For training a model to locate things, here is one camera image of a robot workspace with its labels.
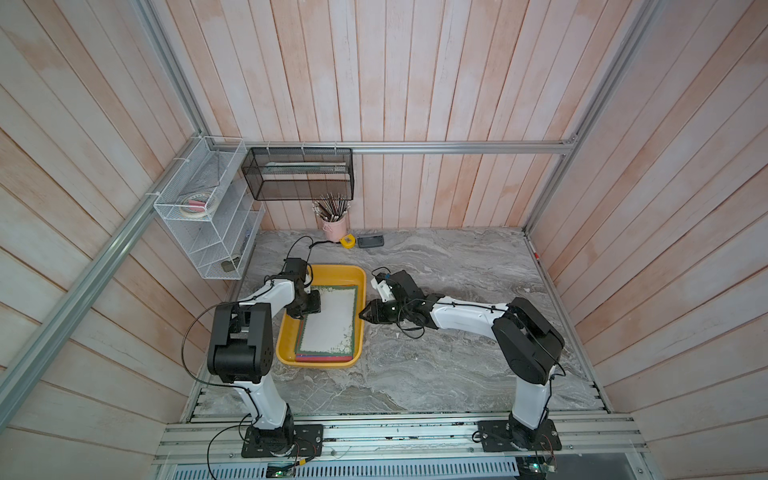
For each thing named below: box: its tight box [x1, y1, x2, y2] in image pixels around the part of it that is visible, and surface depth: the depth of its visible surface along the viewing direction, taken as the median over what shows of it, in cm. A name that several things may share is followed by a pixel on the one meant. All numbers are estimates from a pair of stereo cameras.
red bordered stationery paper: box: [295, 354, 353, 362], surface depth 88 cm
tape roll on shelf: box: [180, 192, 218, 218], surface depth 75 cm
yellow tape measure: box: [339, 233, 357, 249], surface depth 117 cm
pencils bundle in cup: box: [312, 192, 351, 222], surface depth 113 cm
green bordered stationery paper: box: [296, 285, 358, 356], surface depth 95 cm
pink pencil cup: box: [322, 218, 347, 242], surface depth 114 cm
